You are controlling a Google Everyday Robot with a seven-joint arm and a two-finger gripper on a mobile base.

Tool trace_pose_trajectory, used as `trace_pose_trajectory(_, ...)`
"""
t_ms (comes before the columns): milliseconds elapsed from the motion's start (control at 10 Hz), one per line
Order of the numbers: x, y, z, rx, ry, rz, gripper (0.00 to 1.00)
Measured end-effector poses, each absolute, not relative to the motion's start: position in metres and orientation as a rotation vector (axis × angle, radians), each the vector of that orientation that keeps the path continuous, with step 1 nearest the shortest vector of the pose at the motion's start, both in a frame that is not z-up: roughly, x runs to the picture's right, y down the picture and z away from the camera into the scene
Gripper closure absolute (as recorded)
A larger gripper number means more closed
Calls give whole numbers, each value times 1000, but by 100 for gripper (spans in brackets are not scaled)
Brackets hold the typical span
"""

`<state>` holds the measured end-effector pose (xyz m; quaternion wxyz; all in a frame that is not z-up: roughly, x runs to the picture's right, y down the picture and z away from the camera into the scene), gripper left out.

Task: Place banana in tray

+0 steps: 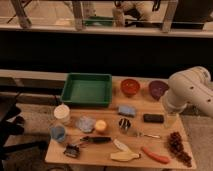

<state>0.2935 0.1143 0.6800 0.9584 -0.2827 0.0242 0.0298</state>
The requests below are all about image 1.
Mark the yellow banana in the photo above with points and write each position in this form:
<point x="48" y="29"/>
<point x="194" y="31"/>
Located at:
<point x="125" y="153"/>

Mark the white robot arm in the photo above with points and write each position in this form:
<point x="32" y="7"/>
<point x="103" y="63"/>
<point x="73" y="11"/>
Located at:
<point x="190" y="86"/>

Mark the green plastic tray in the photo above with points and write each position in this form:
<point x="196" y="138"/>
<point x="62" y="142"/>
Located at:
<point x="87" y="90"/>

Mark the green tray in background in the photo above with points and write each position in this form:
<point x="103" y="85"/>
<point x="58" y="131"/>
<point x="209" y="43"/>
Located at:
<point x="98" y="21"/>

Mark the red bowl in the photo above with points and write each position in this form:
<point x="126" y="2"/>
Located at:
<point x="130" y="87"/>

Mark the blue sponge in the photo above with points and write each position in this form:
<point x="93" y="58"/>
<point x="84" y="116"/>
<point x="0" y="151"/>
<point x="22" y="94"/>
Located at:
<point x="126" y="111"/>

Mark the small orange ball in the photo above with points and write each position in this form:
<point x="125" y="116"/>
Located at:
<point x="100" y="126"/>

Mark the crumpled blue cloth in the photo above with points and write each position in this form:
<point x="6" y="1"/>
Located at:
<point x="85" y="124"/>

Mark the purple bowl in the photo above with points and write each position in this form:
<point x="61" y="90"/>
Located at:
<point x="157" y="89"/>

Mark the black rectangular block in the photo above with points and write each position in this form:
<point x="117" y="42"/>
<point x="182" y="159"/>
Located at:
<point x="153" y="118"/>

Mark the metal fork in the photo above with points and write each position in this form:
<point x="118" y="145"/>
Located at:
<point x="140" y="134"/>

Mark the blue plastic cup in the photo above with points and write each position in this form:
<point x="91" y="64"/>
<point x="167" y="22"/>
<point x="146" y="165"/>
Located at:
<point x="58" y="133"/>

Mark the black binder clip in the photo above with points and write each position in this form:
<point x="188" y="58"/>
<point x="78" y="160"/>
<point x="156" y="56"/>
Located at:
<point x="72" y="151"/>

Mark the person in background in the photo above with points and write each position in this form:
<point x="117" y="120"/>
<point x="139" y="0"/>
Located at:
<point x="127" y="13"/>

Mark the bunch of dark grapes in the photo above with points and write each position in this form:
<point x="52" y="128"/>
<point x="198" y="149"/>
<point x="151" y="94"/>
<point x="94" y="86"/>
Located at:
<point x="176" y="147"/>

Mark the orange carrot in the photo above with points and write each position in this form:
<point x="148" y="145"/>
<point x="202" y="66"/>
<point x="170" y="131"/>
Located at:
<point x="156" y="157"/>

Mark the black chair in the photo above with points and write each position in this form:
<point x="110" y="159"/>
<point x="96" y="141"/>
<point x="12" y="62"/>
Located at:
<point x="10" y="124"/>

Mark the black handled tool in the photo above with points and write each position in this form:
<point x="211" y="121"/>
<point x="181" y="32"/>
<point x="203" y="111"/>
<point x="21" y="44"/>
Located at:
<point x="96" y="139"/>

